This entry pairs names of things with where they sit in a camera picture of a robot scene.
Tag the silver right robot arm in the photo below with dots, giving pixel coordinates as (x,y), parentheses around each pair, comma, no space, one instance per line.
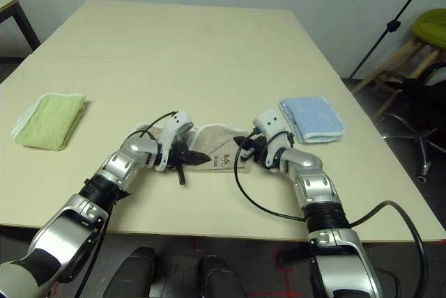
(313,179)

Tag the green folded towel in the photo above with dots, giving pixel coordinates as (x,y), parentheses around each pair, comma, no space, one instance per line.
(48,120)

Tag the blue folded towel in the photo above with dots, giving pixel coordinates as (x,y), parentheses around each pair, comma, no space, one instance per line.
(313,117)

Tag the dark grey robot right leg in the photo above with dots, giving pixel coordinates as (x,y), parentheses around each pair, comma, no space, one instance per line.
(219,277)

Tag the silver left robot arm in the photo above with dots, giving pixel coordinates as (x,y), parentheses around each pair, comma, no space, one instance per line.
(118,165)

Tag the black tripod stand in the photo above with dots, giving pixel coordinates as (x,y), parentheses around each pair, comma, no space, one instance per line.
(393,26)

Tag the beige side table black frame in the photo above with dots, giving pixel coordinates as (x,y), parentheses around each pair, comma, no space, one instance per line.
(8,3)

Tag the black office chair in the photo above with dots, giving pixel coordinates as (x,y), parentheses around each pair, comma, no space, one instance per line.
(418,103)

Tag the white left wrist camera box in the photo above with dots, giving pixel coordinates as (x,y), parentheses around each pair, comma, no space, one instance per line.
(179,122)

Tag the beige towel with white trim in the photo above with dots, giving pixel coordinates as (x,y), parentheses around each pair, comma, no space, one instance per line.
(216,141)

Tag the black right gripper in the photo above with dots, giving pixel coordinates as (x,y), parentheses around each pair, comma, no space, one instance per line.
(258,150)

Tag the wooden stool green cushion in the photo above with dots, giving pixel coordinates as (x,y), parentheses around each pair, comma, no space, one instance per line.
(432,30)

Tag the dark grey robot left leg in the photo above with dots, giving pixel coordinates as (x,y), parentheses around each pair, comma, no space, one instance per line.
(129,273)

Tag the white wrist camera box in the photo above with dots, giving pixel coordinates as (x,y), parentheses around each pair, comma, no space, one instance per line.
(179,122)
(271,125)

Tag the dark grey robot leg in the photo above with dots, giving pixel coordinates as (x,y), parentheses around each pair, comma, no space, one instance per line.
(219,277)
(129,273)

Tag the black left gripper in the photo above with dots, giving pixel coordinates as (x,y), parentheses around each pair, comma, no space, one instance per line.
(179,153)

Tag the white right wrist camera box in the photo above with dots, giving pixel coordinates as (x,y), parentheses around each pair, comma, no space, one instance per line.
(271,125)

